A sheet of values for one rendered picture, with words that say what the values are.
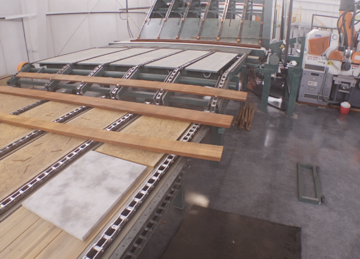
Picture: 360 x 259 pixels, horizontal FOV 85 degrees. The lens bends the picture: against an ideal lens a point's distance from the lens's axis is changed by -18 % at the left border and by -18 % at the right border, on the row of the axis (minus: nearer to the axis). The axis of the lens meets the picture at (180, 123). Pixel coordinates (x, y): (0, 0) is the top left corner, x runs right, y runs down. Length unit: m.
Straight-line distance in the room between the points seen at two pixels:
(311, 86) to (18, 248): 5.51
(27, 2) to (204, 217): 7.00
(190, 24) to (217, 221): 6.26
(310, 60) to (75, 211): 5.16
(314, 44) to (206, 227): 4.41
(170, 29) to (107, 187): 6.67
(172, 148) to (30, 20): 6.57
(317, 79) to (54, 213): 5.32
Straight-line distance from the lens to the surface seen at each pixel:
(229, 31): 7.06
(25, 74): 4.58
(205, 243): 2.06
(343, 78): 5.67
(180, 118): 1.97
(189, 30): 7.34
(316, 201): 2.67
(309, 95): 5.65
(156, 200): 1.23
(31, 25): 7.55
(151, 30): 7.90
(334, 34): 5.52
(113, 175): 1.41
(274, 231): 2.26
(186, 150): 1.51
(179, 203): 2.27
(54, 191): 1.41
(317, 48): 5.51
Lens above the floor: 1.67
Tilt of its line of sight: 25 degrees down
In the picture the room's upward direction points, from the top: straight up
